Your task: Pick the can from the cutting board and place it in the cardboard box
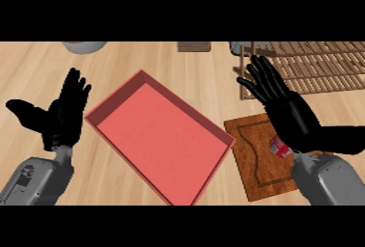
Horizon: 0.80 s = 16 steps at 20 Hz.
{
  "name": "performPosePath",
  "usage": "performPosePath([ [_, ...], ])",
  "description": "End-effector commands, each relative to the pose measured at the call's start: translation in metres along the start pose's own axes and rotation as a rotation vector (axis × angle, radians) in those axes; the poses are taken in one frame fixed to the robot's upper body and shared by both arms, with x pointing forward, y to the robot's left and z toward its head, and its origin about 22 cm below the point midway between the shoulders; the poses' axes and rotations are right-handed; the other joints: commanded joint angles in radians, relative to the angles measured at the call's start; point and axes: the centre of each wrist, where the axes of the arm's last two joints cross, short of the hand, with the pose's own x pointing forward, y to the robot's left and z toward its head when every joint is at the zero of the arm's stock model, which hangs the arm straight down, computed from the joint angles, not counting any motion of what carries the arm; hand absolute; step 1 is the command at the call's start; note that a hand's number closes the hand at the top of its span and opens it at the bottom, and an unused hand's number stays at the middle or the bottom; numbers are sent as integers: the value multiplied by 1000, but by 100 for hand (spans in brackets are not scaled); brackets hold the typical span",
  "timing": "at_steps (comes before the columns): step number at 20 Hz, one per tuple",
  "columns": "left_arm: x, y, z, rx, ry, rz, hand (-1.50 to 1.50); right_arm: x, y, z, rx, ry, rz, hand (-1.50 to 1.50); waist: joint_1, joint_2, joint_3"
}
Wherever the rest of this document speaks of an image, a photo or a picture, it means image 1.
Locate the red open box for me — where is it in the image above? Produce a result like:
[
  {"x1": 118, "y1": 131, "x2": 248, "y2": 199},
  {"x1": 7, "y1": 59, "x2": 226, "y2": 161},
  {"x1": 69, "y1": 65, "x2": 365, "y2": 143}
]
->
[{"x1": 84, "y1": 69, "x2": 237, "y2": 206}]

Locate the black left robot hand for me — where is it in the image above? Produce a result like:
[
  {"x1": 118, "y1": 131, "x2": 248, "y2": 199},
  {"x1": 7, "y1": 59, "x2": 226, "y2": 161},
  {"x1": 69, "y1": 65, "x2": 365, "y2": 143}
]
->
[{"x1": 4, "y1": 67, "x2": 93, "y2": 152}]

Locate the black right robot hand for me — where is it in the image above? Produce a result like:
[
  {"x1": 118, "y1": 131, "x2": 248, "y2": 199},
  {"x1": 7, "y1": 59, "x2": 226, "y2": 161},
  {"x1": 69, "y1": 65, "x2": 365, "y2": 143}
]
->
[{"x1": 235, "y1": 54, "x2": 365, "y2": 155}]

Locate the grey object behind rack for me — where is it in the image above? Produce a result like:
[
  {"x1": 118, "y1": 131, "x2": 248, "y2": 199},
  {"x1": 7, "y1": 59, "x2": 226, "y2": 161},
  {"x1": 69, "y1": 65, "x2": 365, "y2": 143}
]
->
[{"x1": 227, "y1": 41, "x2": 271, "y2": 55}]

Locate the brown wooden cutting board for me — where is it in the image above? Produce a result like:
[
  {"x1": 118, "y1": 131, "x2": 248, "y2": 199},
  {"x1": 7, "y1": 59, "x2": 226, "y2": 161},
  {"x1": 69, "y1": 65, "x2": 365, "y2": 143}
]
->
[{"x1": 223, "y1": 112, "x2": 334, "y2": 203}]

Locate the wooden slatted rack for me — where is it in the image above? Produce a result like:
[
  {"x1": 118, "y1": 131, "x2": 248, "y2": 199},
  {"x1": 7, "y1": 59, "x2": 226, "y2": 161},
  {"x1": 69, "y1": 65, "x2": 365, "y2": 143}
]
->
[{"x1": 230, "y1": 41, "x2": 365, "y2": 101}]

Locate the grey round bowl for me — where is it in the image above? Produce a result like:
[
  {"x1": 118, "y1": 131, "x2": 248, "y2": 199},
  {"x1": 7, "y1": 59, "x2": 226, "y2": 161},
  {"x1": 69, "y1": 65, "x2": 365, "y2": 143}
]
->
[{"x1": 60, "y1": 41, "x2": 107, "y2": 55}]

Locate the red can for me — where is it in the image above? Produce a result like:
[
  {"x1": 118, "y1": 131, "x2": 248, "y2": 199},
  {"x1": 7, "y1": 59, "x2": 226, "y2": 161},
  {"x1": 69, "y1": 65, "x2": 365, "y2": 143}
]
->
[{"x1": 267, "y1": 134, "x2": 295, "y2": 159}]

